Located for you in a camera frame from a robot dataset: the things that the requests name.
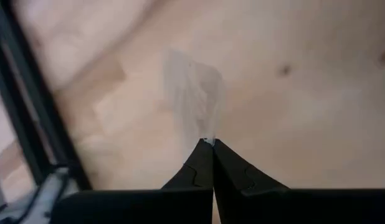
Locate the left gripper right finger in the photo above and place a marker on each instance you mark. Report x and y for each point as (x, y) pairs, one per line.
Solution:
(289, 205)

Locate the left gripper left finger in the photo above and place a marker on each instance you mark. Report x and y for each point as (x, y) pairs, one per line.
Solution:
(133, 207)

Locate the clear plastic wrapper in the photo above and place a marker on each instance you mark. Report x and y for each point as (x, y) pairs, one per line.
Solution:
(195, 93)

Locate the silver mounting bracket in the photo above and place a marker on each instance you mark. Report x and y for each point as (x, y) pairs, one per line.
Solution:
(46, 199)

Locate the black table frame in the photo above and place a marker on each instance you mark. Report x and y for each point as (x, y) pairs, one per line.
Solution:
(57, 124)

